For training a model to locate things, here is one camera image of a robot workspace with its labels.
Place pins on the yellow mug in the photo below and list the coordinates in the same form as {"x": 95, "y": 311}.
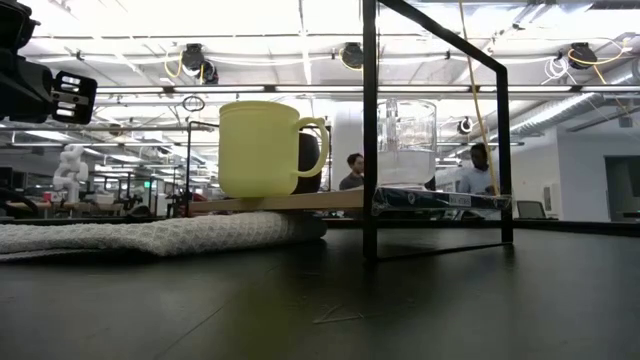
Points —
{"x": 260, "y": 150}

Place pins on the black mug with green inside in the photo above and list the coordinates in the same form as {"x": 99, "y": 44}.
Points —
{"x": 309, "y": 150}

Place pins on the clear plastic cup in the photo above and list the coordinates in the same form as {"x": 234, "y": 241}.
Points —
{"x": 407, "y": 165}

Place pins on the white robot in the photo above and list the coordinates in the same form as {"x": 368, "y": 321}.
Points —
{"x": 70, "y": 172}

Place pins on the white waffle cloth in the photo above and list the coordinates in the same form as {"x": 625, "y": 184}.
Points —
{"x": 150, "y": 235}

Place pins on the person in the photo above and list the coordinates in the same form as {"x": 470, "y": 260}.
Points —
{"x": 477, "y": 175}
{"x": 354, "y": 167}

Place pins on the dark office chair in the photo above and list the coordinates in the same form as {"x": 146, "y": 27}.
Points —
{"x": 532, "y": 210}

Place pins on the dark doorway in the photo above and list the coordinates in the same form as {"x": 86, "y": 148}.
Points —
{"x": 620, "y": 190}

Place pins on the white wall box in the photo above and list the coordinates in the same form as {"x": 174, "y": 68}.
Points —
{"x": 551, "y": 200}

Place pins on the silver ceiling duct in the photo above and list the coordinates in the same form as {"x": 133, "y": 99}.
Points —
{"x": 565, "y": 112}

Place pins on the black table frame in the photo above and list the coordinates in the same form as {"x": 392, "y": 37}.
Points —
{"x": 575, "y": 227}

